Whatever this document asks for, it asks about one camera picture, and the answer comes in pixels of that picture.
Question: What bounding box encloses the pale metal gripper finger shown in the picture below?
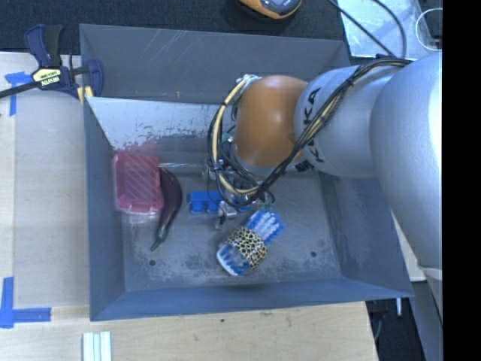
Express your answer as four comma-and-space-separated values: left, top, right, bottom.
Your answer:
213, 201, 238, 230

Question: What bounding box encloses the blue plastic toy block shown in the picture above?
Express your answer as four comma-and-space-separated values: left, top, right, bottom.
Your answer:
186, 190, 252, 215

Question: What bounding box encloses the blue white brush leopard band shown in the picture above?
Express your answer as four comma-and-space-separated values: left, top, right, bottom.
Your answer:
216, 209, 287, 278

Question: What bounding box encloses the purple toy eggplant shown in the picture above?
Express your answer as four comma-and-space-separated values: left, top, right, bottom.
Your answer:
150, 166, 184, 252

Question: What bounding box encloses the grey metal bin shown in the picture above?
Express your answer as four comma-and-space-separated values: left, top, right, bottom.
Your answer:
78, 23, 415, 322

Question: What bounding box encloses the pink clear plastic box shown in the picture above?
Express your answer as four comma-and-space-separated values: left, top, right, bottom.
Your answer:
112, 150, 165, 216

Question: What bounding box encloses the pale wood board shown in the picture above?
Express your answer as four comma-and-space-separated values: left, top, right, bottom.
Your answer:
13, 88, 91, 310

